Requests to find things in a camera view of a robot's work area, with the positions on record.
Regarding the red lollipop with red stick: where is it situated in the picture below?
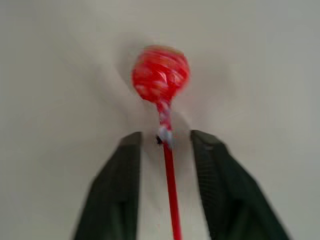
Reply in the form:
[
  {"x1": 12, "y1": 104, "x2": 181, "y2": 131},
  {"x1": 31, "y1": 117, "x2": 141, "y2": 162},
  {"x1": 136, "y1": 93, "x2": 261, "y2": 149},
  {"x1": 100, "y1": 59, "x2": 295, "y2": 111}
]
[{"x1": 131, "y1": 44, "x2": 191, "y2": 240}]

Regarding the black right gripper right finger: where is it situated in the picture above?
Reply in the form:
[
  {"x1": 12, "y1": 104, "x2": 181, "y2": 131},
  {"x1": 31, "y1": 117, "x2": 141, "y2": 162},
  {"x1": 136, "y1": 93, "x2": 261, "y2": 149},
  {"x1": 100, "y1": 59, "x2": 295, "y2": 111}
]
[{"x1": 190, "y1": 129, "x2": 292, "y2": 240}]

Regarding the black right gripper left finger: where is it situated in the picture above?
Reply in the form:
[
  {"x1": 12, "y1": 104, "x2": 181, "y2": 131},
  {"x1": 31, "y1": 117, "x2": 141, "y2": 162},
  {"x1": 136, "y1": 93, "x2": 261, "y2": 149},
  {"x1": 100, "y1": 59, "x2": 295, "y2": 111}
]
[{"x1": 71, "y1": 131, "x2": 143, "y2": 240}]

